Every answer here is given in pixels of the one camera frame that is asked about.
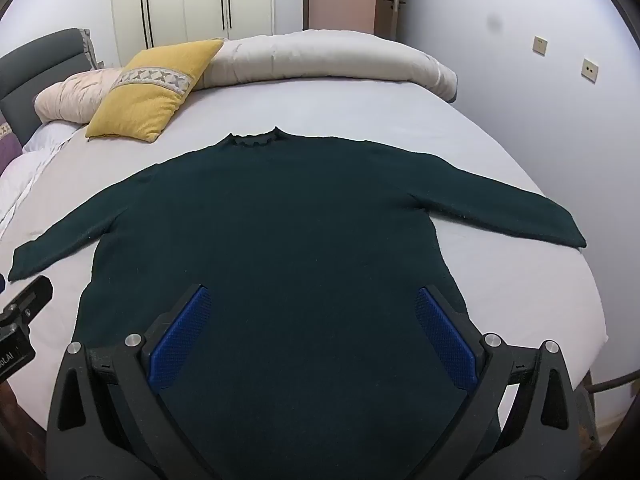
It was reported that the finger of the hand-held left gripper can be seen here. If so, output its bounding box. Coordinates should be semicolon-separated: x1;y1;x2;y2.
0;275;54;328

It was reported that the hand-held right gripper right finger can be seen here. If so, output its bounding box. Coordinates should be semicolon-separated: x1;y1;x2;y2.
400;285;601;480

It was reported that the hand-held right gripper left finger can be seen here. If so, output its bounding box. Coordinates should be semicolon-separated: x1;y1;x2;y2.
46;282;222;480

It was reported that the dark green sweater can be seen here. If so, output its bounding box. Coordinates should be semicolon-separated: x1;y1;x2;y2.
7;127;587;480

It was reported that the purple patterned pillow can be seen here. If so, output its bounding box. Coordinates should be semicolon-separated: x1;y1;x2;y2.
0;120;23;176

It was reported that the white pillow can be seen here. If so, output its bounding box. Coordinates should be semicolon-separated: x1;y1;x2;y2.
0;121;81;233

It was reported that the pink duvet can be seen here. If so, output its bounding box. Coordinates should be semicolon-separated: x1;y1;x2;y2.
34;67;126;125

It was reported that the yellow patterned pillow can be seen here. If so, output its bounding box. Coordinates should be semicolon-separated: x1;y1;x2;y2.
85;38;224;143

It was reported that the grey padded headboard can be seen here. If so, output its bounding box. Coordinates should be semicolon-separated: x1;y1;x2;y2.
0;27;102;147

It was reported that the bed with white sheet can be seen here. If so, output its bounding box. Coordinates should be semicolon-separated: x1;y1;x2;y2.
0;77;608;480

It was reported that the beige duvet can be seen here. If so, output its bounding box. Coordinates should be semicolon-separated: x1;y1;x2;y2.
202;29;458;103

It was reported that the white wardrobe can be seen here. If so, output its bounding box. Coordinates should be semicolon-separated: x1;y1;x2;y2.
110;0;306;68

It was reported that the black cable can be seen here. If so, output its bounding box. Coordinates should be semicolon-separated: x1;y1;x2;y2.
582;372;637;397

